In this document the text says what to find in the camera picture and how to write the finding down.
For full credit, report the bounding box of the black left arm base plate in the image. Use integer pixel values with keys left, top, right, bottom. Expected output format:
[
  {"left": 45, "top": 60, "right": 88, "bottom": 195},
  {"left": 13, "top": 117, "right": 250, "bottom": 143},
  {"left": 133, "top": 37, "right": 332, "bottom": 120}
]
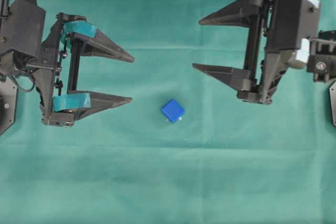
[{"left": 0, "top": 78, "right": 18, "bottom": 135}]

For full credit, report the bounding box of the blue block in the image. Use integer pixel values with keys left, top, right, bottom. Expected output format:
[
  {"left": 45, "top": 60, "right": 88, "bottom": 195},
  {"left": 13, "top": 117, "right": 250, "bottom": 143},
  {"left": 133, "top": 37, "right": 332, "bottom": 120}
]
[{"left": 161, "top": 99, "right": 185, "bottom": 123}]

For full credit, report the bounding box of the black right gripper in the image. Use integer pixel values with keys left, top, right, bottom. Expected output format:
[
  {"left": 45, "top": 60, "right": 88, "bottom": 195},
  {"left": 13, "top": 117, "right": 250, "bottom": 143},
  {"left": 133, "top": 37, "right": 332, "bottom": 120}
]
[{"left": 192, "top": 0, "right": 288, "bottom": 105}]

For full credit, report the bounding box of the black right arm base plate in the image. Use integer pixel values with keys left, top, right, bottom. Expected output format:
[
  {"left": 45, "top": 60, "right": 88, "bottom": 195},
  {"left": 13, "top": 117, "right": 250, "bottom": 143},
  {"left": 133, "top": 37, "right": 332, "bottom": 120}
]
[{"left": 329, "top": 82, "right": 336, "bottom": 127}]

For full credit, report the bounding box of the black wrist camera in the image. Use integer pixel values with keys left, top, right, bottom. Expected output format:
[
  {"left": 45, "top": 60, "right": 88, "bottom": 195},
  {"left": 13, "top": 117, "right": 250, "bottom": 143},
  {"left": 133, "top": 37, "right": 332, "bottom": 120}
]
[
  {"left": 271, "top": 0, "right": 321, "bottom": 69},
  {"left": 1, "top": 0, "right": 46, "bottom": 76}
]

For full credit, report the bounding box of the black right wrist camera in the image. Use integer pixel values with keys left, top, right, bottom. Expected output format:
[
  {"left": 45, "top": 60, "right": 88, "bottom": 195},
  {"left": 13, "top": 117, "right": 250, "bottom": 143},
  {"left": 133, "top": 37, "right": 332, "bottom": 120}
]
[{"left": 271, "top": 0, "right": 321, "bottom": 69}]

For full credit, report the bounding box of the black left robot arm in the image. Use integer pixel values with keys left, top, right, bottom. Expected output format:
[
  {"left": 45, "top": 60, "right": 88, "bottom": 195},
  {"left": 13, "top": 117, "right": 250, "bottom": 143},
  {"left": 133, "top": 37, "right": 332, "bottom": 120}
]
[{"left": 1, "top": 11, "right": 134, "bottom": 127}]

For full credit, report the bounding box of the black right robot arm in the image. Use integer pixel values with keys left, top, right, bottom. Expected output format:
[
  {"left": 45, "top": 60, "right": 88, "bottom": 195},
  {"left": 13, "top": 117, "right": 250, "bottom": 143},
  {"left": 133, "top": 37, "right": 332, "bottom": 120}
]
[{"left": 193, "top": 0, "right": 335, "bottom": 105}]

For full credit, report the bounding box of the green table cloth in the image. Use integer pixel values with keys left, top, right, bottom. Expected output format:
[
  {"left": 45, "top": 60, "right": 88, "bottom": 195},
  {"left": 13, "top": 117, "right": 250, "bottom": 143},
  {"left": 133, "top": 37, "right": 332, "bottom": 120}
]
[{"left": 1, "top": 0, "right": 335, "bottom": 223}]

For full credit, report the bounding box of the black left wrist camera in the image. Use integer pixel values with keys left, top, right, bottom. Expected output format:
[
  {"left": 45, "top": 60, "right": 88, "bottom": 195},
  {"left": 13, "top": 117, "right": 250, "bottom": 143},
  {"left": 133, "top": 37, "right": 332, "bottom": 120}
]
[{"left": 1, "top": 0, "right": 46, "bottom": 76}]

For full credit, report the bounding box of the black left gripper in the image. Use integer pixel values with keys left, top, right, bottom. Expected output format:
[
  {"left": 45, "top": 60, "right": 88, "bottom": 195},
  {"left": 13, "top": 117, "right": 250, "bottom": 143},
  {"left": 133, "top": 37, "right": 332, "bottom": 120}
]
[{"left": 19, "top": 13, "right": 134, "bottom": 127}]

